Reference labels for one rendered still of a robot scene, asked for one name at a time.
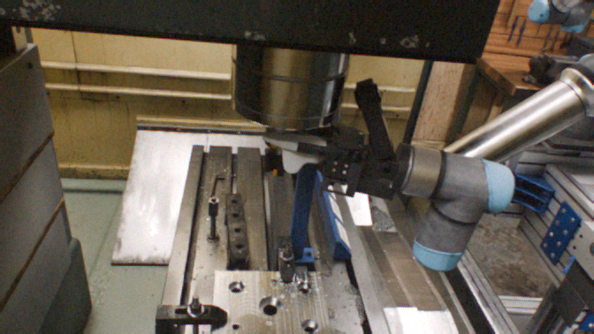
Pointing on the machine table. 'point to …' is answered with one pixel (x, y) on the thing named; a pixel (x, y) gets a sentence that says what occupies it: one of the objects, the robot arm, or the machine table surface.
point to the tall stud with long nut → (213, 217)
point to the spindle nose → (286, 86)
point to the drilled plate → (249, 309)
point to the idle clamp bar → (240, 252)
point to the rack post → (303, 193)
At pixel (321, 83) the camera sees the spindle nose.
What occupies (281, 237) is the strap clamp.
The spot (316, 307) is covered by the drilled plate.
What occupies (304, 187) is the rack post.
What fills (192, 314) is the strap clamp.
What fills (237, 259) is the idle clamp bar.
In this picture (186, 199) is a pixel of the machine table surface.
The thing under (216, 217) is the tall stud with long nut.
